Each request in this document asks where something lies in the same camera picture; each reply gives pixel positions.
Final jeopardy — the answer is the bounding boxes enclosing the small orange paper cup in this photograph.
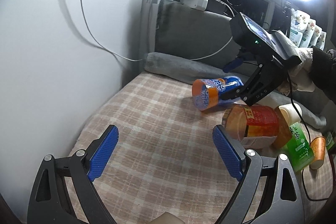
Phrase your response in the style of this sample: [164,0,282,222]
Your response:
[310,136,326,170]

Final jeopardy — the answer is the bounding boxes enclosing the plaid beige cushion cover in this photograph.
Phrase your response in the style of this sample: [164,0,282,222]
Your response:
[61,72,334,224]

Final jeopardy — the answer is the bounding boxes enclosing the grey rolled blanket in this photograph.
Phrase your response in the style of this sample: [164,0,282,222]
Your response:
[144,52,327,130]

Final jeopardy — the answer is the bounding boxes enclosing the camera with screen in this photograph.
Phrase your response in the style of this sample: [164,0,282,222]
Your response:
[230,13,302,69]

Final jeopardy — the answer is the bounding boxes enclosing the grey sofa backrest cushion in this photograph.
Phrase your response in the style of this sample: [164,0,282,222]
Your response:
[154,0,240,69]

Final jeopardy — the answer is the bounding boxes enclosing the black cable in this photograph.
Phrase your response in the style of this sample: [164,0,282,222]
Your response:
[287,74,330,202]

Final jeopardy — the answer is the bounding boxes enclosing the white patterned packages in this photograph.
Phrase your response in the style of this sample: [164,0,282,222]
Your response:
[289,9,327,51]

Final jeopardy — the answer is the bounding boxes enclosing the gloved right hand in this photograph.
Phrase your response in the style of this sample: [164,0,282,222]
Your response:
[288,47,317,92]

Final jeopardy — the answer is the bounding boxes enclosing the red orange cut bottle cup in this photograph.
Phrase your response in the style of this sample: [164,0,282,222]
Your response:
[222,103,279,149]

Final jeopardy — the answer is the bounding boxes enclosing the white cable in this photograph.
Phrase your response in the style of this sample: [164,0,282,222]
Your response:
[79,0,234,62]

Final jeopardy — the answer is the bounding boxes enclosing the green tea cut bottle cup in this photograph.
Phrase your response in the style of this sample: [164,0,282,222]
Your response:
[286,122,314,172]

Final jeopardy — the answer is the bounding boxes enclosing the blue orange Arctic Ocean cup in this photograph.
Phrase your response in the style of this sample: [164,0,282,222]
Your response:
[192,76,244,111]

